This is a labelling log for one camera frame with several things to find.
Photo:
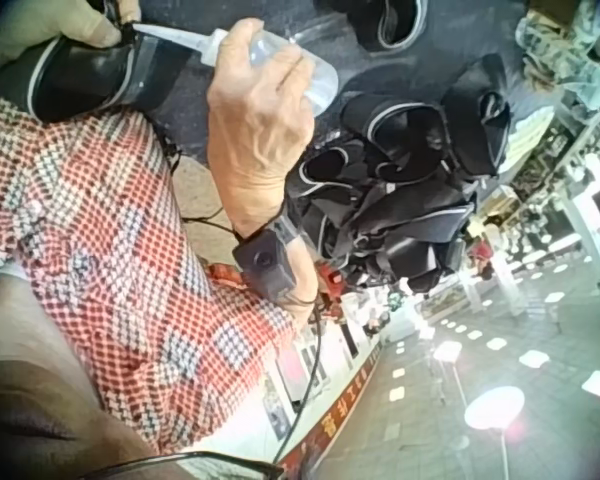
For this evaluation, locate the person's left hand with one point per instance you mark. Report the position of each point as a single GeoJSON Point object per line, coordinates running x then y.
{"type": "Point", "coordinates": [25, 30]}

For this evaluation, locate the person's right hand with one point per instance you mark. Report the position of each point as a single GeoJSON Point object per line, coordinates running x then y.
{"type": "Point", "coordinates": [255, 135]}

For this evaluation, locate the person's right fingers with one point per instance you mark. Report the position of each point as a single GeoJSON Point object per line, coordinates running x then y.
{"type": "Point", "coordinates": [295, 75]}

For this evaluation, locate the clear plastic squeeze bottle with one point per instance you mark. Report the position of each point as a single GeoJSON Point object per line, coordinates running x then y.
{"type": "Point", "coordinates": [320, 80]}

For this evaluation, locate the black shoe white trim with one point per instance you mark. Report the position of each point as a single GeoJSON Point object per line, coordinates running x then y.
{"type": "Point", "coordinates": [95, 75]}

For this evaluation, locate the pile of black shoe uppers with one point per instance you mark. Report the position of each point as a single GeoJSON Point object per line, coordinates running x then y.
{"type": "Point", "coordinates": [405, 200]}

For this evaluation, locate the black wrist band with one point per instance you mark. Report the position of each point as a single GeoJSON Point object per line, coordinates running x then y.
{"type": "Point", "coordinates": [262, 262]}

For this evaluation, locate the red tool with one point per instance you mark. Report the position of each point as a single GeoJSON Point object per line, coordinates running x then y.
{"type": "Point", "coordinates": [332, 287]}

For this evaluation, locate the heap of patterned cloth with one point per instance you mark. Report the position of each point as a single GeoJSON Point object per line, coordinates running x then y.
{"type": "Point", "coordinates": [565, 50]}

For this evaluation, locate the shelf of goods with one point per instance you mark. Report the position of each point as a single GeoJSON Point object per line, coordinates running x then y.
{"type": "Point", "coordinates": [565, 170]}

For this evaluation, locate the display counter with red banner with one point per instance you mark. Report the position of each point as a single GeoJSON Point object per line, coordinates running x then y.
{"type": "Point", "coordinates": [330, 400]}

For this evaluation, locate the white round stand lamp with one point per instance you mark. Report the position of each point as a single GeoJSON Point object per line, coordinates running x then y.
{"type": "Point", "coordinates": [495, 412]}

